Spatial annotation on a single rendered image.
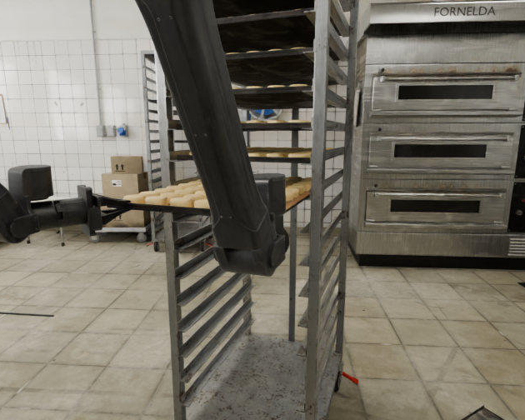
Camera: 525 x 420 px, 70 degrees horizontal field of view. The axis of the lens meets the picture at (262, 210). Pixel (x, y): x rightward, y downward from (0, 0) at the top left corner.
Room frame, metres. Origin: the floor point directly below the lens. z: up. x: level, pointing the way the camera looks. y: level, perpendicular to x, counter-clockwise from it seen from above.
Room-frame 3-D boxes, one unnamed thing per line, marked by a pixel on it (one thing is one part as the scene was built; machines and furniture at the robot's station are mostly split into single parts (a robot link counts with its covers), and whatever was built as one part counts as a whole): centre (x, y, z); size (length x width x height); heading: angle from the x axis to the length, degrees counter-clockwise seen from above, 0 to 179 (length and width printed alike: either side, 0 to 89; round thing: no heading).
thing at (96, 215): (0.80, 0.34, 0.95); 0.09 x 0.07 x 0.07; 130
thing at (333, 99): (1.25, -0.22, 1.23); 0.64 x 0.03 x 0.03; 160
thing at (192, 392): (1.39, 0.15, 0.24); 0.64 x 0.03 x 0.03; 160
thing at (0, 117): (4.29, 2.98, 1.37); 0.27 x 0.02 x 0.40; 86
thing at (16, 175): (0.68, 0.45, 1.00); 0.12 x 0.09 x 0.12; 162
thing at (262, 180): (0.53, 0.01, 1.00); 0.12 x 0.09 x 0.12; 159
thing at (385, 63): (3.33, -1.57, 1.01); 1.56 x 1.20 x 2.01; 86
